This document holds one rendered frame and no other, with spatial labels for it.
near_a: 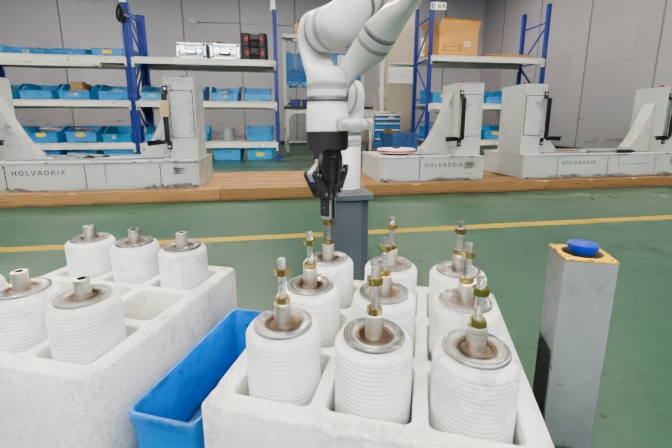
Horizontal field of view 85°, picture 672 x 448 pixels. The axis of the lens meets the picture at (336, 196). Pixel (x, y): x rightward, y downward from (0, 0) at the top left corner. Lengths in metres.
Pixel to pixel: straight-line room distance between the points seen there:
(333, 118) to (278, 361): 0.38
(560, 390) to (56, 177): 2.76
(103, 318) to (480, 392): 0.51
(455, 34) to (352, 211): 5.06
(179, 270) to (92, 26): 9.15
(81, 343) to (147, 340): 0.09
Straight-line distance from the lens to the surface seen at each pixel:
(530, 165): 3.22
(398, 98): 7.05
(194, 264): 0.81
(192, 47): 5.39
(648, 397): 0.98
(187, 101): 2.66
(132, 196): 2.67
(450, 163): 2.86
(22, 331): 0.75
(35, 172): 2.96
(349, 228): 1.10
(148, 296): 0.85
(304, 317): 0.51
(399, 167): 2.71
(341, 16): 0.64
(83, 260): 0.97
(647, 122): 4.15
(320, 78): 0.64
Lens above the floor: 0.51
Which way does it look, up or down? 11 degrees down
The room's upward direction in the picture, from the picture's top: straight up
